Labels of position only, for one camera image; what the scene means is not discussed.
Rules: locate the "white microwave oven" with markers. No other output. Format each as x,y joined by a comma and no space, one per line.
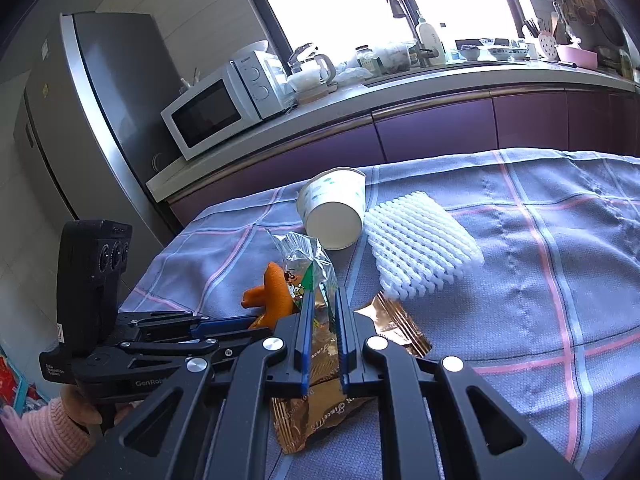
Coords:
205,112

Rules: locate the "clear bag with food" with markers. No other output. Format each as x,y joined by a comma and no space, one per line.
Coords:
395,55

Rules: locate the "pink basin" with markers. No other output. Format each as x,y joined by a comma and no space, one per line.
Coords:
577,55

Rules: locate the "clear printed snack wrapper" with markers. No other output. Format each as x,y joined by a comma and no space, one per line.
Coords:
300,265

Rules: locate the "white plastic bag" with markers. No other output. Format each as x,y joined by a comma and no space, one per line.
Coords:
352,74

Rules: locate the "small purple bowl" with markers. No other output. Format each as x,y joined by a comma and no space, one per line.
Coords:
469,53

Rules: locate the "blue plaid tablecloth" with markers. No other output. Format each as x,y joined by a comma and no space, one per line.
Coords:
500,310

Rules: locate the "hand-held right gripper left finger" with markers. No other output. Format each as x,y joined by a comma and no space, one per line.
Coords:
305,345

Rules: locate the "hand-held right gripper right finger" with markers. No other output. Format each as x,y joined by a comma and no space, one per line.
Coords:
342,340

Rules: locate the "gold snack wrapper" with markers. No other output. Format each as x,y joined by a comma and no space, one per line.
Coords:
315,415

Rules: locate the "blue patterned bowl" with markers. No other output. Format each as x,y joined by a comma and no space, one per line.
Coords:
507,51

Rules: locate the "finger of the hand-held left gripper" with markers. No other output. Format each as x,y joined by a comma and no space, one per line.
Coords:
240,342
220,325

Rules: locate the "white dotted paper cup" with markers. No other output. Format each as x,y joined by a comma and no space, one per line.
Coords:
335,195

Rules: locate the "white plastic tub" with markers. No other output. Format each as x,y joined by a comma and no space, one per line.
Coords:
252,49

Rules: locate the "white dotted utensil holder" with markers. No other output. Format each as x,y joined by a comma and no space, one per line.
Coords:
546,47

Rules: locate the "colourful printed bag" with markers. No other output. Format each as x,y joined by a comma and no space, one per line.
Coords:
10,380

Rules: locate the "kitchen window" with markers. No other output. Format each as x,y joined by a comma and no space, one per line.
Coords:
340,5

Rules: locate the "kitchen counter with purple cabinets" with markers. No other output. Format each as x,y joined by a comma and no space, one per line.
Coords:
450,120

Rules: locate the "white foam fruit net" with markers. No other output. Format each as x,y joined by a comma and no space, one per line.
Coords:
420,245

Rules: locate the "hanging dark pan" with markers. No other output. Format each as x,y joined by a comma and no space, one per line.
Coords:
612,27

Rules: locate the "orange peel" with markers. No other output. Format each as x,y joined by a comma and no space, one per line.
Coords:
277,295

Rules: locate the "glass kettle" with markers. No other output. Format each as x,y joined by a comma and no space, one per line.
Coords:
310,75

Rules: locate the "white soap bottle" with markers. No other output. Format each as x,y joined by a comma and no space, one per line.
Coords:
431,40

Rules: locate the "glass jar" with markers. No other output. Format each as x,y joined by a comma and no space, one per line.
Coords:
367,59

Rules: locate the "person's left hand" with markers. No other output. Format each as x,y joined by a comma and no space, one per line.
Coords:
80,405

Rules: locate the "grey refrigerator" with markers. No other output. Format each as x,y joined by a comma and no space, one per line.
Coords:
100,110

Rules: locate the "metal faucet with rag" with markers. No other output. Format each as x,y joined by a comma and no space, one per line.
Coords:
395,0

